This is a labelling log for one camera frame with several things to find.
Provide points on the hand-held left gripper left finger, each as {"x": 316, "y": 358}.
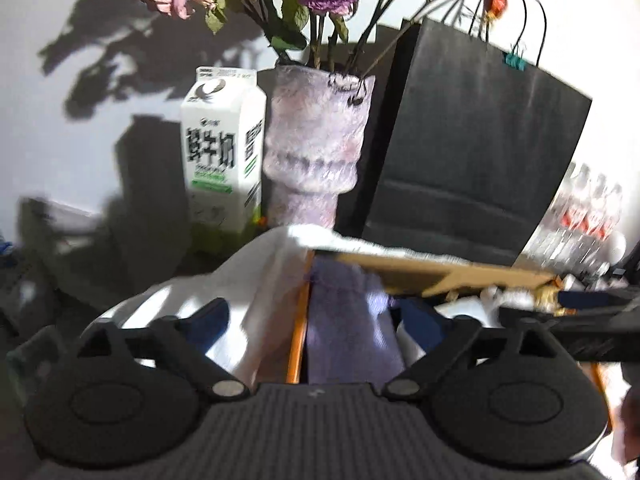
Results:
{"x": 210, "y": 319}

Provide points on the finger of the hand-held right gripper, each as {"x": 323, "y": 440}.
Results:
{"x": 575, "y": 330}
{"x": 590, "y": 297}

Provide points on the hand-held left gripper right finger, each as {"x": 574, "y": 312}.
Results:
{"x": 421, "y": 326}

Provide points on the cardboard box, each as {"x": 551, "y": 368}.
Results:
{"x": 450, "y": 272}

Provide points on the white towel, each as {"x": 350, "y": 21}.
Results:
{"x": 270, "y": 280}

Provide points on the purple cloth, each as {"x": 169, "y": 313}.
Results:
{"x": 345, "y": 325}

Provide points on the yellow and white plush toy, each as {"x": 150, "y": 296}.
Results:
{"x": 505, "y": 298}

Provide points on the pack of clear water bottles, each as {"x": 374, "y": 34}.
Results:
{"x": 580, "y": 215}

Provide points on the white milk carton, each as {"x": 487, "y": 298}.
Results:
{"x": 220, "y": 150}

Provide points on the black paper bag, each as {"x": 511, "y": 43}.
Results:
{"x": 475, "y": 135}

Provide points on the purple textured vase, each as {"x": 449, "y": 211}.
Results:
{"x": 315, "y": 135}

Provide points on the black binder clip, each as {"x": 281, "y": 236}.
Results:
{"x": 358, "y": 96}

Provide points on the teal binder clip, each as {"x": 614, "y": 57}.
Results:
{"x": 515, "y": 61}

